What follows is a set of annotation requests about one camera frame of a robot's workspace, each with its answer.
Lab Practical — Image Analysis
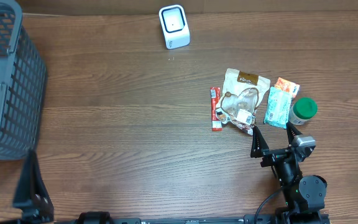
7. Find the white snack bag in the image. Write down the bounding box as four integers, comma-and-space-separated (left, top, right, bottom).
216, 68, 271, 135

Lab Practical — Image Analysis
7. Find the small orange box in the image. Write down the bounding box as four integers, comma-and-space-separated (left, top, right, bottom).
274, 77, 300, 99

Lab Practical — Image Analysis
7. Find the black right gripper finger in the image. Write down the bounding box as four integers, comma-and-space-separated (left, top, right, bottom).
250, 126, 269, 158
286, 122, 302, 144

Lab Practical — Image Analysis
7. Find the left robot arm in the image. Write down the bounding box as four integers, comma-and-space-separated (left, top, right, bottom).
0, 150, 56, 224

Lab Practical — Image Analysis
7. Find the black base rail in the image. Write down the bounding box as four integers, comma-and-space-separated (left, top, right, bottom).
55, 214, 331, 224

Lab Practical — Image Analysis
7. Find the grey plastic mesh basket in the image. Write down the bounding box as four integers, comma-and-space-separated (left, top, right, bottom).
0, 0, 47, 160

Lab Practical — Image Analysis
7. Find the white barcode scanner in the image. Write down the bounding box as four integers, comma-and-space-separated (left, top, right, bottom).
158, 4, 190, 50

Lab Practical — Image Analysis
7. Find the green lidded jar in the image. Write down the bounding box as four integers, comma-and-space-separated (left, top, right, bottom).
288, 98, 318, 125

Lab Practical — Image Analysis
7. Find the teal snack pouch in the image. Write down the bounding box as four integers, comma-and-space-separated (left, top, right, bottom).
264, 86, 291, 129

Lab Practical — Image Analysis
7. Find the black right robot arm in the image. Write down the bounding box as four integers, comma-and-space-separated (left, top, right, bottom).
250, 123, 330, 224

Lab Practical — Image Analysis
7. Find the red snack packet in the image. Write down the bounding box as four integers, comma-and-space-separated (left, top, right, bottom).
210, 87, 223, 131

